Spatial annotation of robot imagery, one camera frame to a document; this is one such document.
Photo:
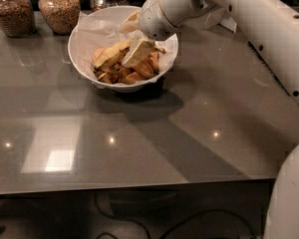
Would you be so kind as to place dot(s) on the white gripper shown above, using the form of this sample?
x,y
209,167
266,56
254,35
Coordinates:
x,y
151,20

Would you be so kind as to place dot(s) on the large yellow spotted banana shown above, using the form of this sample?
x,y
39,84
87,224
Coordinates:
x,y
107,56

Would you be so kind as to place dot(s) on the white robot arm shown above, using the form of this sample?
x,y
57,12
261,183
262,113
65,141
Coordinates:
x,y
273,30

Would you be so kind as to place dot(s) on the white bowl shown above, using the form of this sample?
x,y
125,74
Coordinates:
x,y
83,55

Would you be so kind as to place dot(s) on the white paper bowl liner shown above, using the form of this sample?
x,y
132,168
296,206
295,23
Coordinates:
x,y
96,30

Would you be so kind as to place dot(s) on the white folded card stand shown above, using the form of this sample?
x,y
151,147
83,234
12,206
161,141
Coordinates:
x,y
212,15

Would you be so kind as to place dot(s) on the black rubber mat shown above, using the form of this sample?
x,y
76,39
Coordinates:
x,y
260,59

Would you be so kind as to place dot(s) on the glass jar of grains far left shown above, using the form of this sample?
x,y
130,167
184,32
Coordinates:
x,y
17,18

